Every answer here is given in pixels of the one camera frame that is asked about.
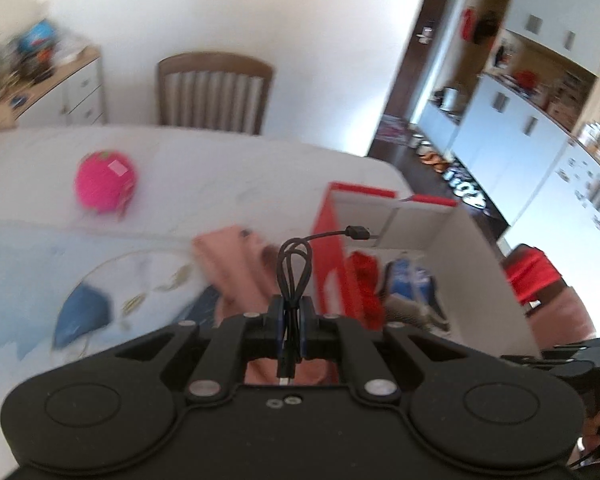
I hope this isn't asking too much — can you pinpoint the white wall cabinet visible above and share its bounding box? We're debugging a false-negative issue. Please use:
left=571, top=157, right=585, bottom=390
left=420, top=0, right=600, bottom=201

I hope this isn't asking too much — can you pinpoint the blue globe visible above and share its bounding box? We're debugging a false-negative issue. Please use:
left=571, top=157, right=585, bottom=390
left=19, top=20, right=61, bottom=53

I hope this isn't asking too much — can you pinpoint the red cloth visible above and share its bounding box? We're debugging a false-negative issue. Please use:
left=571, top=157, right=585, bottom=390
left=505, top=247, right=563, bottom=306

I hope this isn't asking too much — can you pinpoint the black usb cable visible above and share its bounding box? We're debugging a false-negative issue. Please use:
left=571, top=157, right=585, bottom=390
left=276, top=225, right=372, bottom=386

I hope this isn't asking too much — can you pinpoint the wooden slatted chair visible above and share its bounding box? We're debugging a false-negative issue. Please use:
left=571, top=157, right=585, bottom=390
left=156, top=51, right=276, bottom=136

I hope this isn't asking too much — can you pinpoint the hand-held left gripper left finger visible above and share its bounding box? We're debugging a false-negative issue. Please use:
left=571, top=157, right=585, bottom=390
left=115, top=295, right=287, bottom=403

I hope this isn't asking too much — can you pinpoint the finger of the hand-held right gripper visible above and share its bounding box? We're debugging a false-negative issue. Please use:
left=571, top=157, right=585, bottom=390
left=545, top=341, right=600, bottom=357
left=500, top=354, right=593, bottom=378

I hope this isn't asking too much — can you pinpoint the blue tissue pack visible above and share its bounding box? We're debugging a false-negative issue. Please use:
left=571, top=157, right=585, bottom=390
left=387, top=257, right=433, bottom=306

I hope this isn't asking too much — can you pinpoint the pink cloth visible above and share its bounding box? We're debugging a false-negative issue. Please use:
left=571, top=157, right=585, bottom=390
left=192, top=225, right=331, bottom=386

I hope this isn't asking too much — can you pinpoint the red knitted scarf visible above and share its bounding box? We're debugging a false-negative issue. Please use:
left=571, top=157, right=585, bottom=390
left=347, top=252, right=386, bottom=331

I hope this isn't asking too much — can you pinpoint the clear plastic bag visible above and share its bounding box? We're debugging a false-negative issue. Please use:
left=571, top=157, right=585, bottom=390
left=55, top=30, right=88, bottom=61

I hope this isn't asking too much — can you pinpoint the pink plush ball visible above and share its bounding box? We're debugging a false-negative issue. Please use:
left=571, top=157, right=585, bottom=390
left=74, top=150, right=140, bottom=221

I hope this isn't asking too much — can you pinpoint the red and white cardboard box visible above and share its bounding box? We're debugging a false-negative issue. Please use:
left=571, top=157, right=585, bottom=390
left=312, top=182, right=541, bottom=356

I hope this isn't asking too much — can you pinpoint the brown wooden door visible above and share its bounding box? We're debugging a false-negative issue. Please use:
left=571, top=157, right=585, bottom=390
left=367, top=0, right=473, bottom=158

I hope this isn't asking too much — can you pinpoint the cluster of small toys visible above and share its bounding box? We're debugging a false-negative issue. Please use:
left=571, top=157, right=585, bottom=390
left=0, top=45, right=36, bottom=96

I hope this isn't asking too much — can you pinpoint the white sideboard with wooden top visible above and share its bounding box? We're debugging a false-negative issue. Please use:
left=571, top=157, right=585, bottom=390
left=0, top=45, right=106, bottom=128

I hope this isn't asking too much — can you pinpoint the white refrigerator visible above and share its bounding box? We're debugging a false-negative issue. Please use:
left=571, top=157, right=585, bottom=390
left=497, top=140, right=600, bottom=261

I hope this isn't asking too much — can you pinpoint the black dotted glove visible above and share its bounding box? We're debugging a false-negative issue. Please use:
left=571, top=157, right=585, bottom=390
left=385, top=285, right=451, bottom=333

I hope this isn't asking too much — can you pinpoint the row of shoes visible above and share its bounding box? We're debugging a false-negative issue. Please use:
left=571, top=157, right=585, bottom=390
left=410, top=132, right=488, bottom=211

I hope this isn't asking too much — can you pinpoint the red patterned rug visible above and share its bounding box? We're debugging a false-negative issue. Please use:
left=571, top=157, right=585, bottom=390
left=377, top=115, right=411, bottom=143

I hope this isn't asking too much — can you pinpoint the red hanging ornament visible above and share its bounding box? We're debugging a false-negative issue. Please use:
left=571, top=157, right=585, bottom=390
left=460, top=7, right=478, bottom=43

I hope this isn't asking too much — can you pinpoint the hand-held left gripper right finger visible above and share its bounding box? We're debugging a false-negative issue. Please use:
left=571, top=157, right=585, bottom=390
left=300, top=296, right=461, bottom=403

